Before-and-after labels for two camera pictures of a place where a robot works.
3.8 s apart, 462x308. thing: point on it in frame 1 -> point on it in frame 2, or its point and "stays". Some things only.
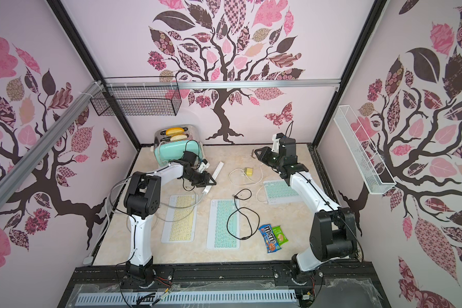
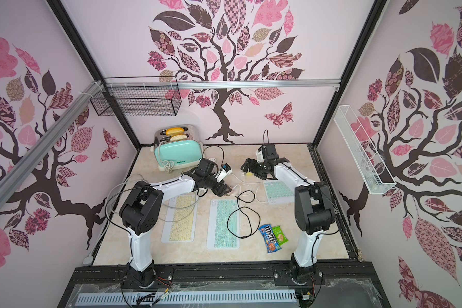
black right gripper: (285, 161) -> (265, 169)
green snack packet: (280, 235) stays
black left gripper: (203, 181) -> (220, 188)
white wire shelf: (375, 174) stays
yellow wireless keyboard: (180, 221) stays
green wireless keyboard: (223, 231) stays
